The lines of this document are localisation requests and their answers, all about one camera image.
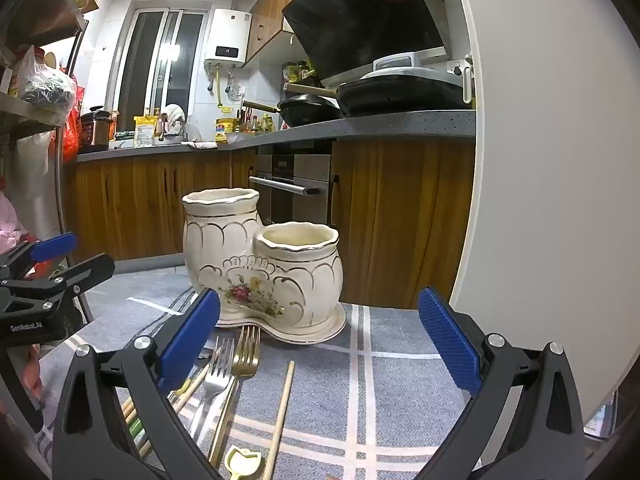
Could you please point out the stainless built-in oven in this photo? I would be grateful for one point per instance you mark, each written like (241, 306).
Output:
(295, 170)

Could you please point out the black range hood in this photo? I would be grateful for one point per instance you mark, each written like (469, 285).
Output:
(365, 20)

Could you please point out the black wok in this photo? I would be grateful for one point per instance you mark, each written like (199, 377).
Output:
(305, 110)

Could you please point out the white plastic bag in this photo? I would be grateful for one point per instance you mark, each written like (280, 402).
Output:
(35, 180)

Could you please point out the row of sauce bottles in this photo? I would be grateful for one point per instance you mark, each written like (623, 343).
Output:
(257, 124)

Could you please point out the white cloth on faucet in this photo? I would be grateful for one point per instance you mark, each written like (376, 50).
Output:
(174, 117)

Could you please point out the sliding glass door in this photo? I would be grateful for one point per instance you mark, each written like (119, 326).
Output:
(145, 60)

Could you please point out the metal shelf rack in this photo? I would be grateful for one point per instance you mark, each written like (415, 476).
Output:
(45, 15)

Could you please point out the pale yellow ceramic spoon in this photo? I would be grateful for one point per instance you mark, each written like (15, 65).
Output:
(242, 465)

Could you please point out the grey kitchen countertop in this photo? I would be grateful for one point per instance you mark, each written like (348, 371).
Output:
(400, 122)

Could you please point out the white water heater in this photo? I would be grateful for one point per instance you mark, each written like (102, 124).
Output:
(227, 35)

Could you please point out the clear bag with dark contents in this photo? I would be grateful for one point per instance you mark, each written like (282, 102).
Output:
(45, 85)

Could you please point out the grey checked tablecloth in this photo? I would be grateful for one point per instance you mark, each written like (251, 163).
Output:
(380, 400)

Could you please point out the cream floral ceramic utensil holder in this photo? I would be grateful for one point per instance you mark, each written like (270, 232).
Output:
(300, 280)

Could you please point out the person's left hand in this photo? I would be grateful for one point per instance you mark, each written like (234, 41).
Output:
(31, 372)

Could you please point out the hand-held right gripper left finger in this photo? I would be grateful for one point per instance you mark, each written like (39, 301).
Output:
(190, 340)

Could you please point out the dark rice cooker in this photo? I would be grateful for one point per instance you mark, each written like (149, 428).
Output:
(95, 132)

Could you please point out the green-banded chopstick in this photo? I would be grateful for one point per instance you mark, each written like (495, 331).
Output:
(136, 427)

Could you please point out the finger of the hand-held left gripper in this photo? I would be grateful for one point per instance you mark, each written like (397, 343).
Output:
(52, 247)
(85, 271)

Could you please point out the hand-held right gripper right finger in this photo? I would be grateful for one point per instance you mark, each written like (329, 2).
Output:
(447, 340)

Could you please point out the gold fork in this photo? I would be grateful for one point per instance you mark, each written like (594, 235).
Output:
(245, 355)

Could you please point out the wooden chopstick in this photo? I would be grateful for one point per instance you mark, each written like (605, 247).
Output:
(195, 386)
(285, 400)

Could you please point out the black electric griddle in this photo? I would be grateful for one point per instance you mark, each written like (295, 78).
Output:
(400, 95)

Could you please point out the pink plastic bag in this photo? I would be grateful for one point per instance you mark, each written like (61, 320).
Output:
(10, 225)

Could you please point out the yellow food packet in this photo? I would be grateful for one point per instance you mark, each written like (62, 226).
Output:
(226, 130)

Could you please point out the wooden lower cabinets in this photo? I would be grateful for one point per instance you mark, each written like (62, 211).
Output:
(400, 210)

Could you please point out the red plastic bag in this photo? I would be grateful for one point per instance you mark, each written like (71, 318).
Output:
(72, 130)

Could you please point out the white dish cloth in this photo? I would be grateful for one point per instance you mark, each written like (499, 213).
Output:
(200, 145)

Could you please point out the silver fork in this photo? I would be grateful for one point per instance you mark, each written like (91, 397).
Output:
(217, 375)

